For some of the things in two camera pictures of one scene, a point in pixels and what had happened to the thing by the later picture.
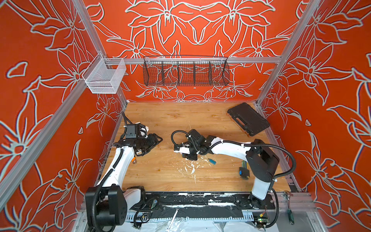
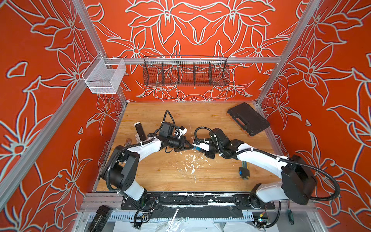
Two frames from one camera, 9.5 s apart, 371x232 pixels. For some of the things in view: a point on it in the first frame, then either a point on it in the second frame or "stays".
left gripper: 153,138 → 182,142
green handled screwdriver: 291,216 stays
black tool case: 251,121 stays
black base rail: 207,201 stays
